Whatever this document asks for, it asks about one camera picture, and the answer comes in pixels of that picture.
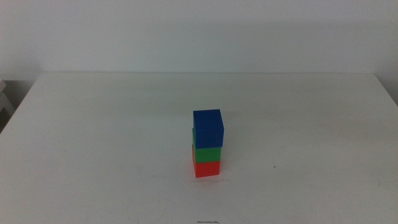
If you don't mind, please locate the blue cube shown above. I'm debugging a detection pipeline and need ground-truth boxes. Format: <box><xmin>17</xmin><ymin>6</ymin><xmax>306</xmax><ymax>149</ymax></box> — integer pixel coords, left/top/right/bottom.
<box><xmin>192</xmin><ymin>108</ymin><xmax>224</xmax><ymax>149</ymax></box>

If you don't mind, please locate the green cube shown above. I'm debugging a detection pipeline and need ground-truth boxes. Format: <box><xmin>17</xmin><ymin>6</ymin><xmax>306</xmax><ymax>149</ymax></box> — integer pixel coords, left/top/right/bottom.
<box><xmin>192</xmin><ymin>127</ymin><xmax>222</xmax><ymax>164</ymax></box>

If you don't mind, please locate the red cube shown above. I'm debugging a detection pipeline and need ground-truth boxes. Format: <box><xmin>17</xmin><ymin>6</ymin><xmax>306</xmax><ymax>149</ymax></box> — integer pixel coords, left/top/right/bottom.
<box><xmin>192</xmin><ymin>144</ymin><xmax>221</xmax><ymax>179</ymax></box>

